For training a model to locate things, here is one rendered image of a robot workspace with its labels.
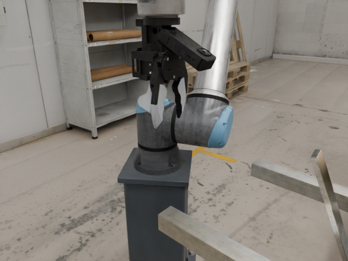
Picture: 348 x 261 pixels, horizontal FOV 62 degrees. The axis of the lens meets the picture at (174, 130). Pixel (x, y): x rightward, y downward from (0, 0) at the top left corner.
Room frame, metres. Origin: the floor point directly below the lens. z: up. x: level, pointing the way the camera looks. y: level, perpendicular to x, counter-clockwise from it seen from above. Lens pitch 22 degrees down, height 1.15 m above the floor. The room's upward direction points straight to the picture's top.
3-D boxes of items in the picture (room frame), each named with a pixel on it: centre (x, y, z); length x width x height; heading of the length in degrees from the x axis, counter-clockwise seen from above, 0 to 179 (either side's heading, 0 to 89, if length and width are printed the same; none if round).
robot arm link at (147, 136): (1.00, 0.05, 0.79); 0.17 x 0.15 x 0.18; 71
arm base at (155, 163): (1.01, 0.06, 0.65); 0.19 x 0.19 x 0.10
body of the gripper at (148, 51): (0.60, 0.03, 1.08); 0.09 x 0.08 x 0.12; 53
